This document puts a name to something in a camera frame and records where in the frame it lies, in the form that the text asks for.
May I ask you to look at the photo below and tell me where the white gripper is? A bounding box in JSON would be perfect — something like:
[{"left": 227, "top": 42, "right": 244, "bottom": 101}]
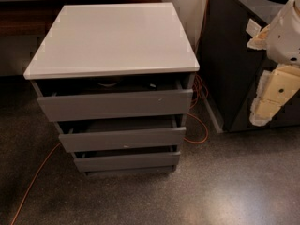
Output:
[{"left": 247, "top": 0, "right": 300, "bottom": 127}]

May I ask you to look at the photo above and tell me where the grey top drawer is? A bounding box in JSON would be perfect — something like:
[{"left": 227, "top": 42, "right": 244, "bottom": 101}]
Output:
[{"left": 37, "top": 81, "right": 192, "bottom": 122}]

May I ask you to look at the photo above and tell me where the grey drawer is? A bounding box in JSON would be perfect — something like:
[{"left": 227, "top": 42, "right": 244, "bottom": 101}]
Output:
[
  {"left": 37, "top": 81, "right": 192, "bottom": 122},
  {"left": 59, "top": 115, "right": 186, "bottom": 152},
  {"left": 74, "top": 145, "right": 180, "bottom": 173}
]

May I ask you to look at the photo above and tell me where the grey bottom drawer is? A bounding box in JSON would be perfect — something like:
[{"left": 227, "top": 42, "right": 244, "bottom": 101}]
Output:
[{"left": 74, "top": 145, "right": 180, "bottom": 173}]

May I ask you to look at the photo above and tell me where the grey drawer cabinet white top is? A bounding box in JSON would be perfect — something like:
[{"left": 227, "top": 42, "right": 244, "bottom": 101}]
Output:
[{"left": 24, "top": 3, "right": 200, "bottom": 175}]

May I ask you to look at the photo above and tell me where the grey middle drawer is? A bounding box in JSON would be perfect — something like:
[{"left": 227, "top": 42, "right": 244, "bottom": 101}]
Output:
[{"left": 59, "top": 115, "right": 186, "bottom": 152}]

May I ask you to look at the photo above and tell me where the white label on bin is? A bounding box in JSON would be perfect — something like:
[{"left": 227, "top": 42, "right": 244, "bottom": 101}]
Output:
[{"left": 246, "top": 19, "right": 262, "bottom": 38}]

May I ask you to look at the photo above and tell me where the black waste bin cabinet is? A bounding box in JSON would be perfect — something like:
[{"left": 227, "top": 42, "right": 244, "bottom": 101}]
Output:
[{"left": 198, "top": 0, "right": 300, "bottom": 134}]

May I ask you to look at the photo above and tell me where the beige bowl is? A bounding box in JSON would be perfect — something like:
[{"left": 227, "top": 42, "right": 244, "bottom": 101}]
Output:
[{"left": 97, "top": 82, "right": 120, "bottom": 88}]

